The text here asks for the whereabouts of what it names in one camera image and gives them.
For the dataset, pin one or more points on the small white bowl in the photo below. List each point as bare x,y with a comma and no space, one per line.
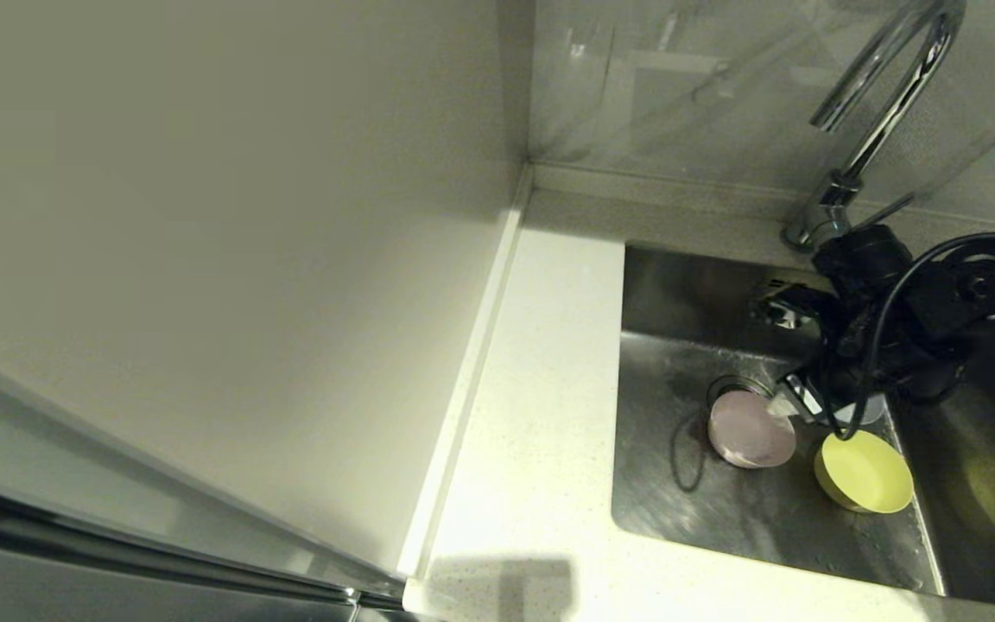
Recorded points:
873,410

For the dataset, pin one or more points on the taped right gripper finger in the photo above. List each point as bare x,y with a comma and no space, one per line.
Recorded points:
781,404

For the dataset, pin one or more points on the round metal drain strainer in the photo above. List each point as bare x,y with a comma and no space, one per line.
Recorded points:
731,383

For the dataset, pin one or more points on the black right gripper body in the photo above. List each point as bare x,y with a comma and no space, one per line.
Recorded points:
912,354

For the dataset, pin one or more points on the chrome gooseneck faucet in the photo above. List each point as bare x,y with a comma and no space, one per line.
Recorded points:
821,220

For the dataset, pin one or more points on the pale pink bowl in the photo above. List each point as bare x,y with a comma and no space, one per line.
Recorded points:
748,429

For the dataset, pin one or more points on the stainless steel sink basin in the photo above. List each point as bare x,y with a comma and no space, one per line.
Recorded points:
722,518

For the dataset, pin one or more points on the white countertop edge strip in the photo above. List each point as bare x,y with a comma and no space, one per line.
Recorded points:
465,389

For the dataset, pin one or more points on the yellow-green bowl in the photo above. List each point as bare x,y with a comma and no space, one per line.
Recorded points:
865,475

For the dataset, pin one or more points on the white cabinet side panel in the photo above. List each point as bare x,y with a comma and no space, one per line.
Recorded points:
204,216

